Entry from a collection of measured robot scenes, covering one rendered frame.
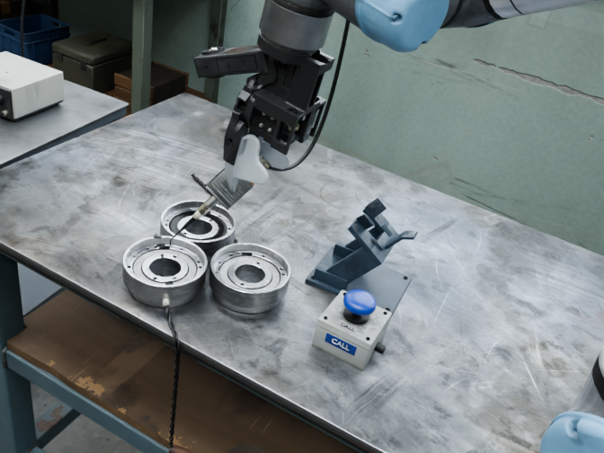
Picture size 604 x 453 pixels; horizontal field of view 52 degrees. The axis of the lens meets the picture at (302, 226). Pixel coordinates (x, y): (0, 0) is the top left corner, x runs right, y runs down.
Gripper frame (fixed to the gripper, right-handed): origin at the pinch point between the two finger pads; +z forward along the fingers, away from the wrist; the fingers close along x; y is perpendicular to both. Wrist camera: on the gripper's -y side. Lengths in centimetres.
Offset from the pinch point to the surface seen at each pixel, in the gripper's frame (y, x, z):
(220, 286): 6.8, -10.1, 8.7
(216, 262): 3.2, -6.0, 9.7
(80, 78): -135, 112, 82
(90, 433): -25, 8, 97
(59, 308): -24.5, -4.8, 41.6
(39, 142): -56, 19, 33
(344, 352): 24.1, -8.5, 8.3
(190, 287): 4.0, -12.6, 9.1
